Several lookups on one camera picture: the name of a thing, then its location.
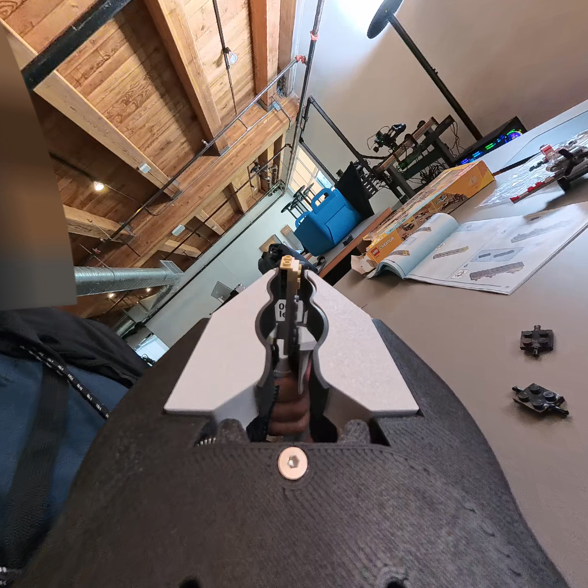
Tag clear plastic bag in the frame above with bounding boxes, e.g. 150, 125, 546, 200
475, 131, 588, 209

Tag black bar stools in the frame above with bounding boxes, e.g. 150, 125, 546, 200
281, 183, 319, 217

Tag black gimbal camera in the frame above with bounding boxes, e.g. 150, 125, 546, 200
374, 122, 407, 152

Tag black brick axle plate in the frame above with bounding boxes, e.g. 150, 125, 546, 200
519, 324, 555, 357
511, 383, 570, 417

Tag black white speckled drawstring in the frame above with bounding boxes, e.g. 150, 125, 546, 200
21, 345, 111, 421

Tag black light stand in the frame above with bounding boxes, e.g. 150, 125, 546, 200
367, 0, 483, 141

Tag yellow toy set box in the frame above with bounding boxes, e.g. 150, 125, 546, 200
363, 160, 497, 265

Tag red grey brick plane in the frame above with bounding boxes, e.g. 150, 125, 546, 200
510, 138, 588, 204

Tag person in blue hoodie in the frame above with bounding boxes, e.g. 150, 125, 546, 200
0, 354, 138, 570

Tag black jacket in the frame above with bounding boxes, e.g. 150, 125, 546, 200
0, 305, 152, 382

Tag silver ventilation duct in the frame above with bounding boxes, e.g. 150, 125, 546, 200
73, 264, 185, 297

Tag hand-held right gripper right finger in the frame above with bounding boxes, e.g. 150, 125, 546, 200
301, 270, 421, 430

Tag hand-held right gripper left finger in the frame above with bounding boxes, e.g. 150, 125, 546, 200
163, 269, 282, 425

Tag person's left hand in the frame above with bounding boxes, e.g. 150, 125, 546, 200
267, 373, 311, 437

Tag dark blue backpack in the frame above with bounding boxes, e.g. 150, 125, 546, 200
257, 243, 318, 276

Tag black shoulder strap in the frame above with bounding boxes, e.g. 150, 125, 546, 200
9, 367, 70, 566

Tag wood-edged grey table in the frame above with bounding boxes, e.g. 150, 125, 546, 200
317, 207, 393, 285

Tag black fabric flag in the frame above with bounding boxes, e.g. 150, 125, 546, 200
337, 163, 375, 221

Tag grey and tan brick beam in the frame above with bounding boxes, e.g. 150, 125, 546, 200
278, 255, 304, 364

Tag blue felt tote bag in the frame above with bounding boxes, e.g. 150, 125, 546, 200
293, 186, 364, 258

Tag black equipment rack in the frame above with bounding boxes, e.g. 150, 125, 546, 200
367, 117, 460, 203

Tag computer with coloured lights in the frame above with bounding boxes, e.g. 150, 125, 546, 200
452, 116, 528, 167

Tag instruction booklet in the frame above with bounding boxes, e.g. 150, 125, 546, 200
367, 202, 588, 296

